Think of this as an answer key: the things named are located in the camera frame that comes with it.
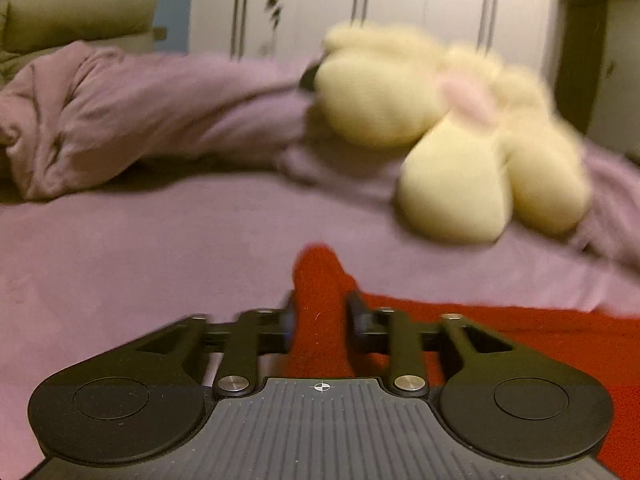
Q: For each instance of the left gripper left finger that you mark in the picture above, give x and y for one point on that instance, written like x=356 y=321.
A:
x=241 y=343

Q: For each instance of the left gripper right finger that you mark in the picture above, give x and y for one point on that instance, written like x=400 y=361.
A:
x=365 y=322

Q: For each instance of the red knitted garment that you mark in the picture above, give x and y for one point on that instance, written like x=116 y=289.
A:
x=605 y=348

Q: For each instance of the purple bed sheet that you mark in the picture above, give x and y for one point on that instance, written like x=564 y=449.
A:
x=87 y=272

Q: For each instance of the cream flower-shaped plush pillow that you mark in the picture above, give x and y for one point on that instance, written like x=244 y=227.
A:
x=483 y=144

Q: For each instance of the crumpled purple blanket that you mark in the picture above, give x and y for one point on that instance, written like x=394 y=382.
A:
x=78 y=117

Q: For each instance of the white wardrobe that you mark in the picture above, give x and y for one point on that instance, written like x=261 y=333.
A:
x=521 y=31

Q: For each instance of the grey upholstered headboard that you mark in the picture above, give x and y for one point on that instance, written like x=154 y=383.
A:
x=31 y=28

